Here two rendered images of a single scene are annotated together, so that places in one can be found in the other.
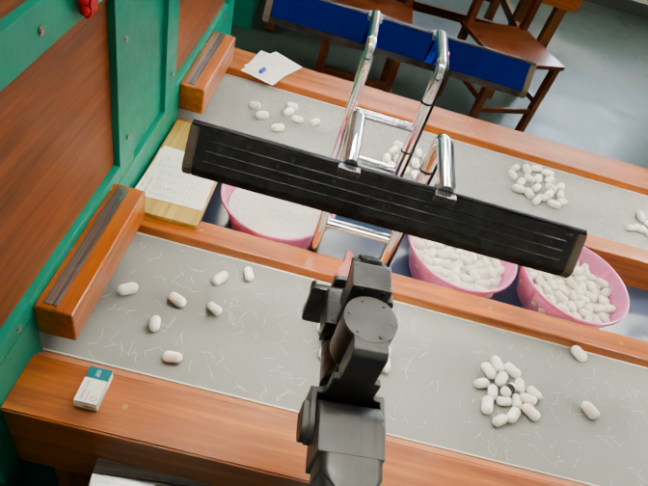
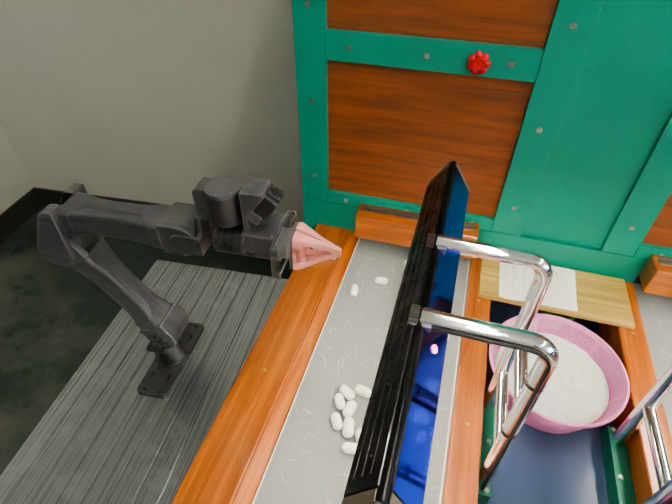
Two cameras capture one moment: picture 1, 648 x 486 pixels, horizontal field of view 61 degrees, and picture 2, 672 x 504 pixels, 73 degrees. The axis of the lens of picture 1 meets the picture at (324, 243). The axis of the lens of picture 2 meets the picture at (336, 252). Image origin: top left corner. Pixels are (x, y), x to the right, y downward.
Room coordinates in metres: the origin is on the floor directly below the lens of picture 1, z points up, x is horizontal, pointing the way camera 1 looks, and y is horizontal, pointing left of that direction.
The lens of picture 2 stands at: (0.73, -0.53, 1.56)
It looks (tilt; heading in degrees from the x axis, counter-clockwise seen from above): 42 degrees down; 112
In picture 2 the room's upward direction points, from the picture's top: straight up
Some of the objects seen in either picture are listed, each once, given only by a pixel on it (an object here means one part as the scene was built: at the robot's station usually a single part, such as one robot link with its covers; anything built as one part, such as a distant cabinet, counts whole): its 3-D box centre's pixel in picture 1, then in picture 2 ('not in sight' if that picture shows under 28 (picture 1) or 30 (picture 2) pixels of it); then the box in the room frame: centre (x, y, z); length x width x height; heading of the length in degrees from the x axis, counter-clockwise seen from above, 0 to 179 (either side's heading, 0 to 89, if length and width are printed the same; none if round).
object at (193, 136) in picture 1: (388, 194); (426, 290); (0.68, -0.07, 1.08); 0.62 x 0.08 x 0.07; 96
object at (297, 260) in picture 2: not in sight; (314, 243); (0.48, -0.03, 1.07); 0.09 x 0.07 x 0.07; 11
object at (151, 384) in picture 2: not in sight; (168, 348); (0.15, -0.11, 0.71); 0.20 x 0.07 x 0.08; 101
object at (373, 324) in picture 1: (351, 375); (210, 212); (0.32, -0.07, 1.11); 0.12 x 0.09 x 0.12; 11
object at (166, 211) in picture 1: (186, 170); (552, 288); (0.92, 0.35, 0.77); 0.33 x 0.15 x 0.01; 6
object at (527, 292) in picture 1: (564, 289); not in sight; (1.01, -0.59, 0.72); 0.27 x 0.27 x 0.10
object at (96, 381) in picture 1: (94, 388); not in sight; (0.37, 0.26, 0.77); 0.06 x 0.04 x 0.02; 6
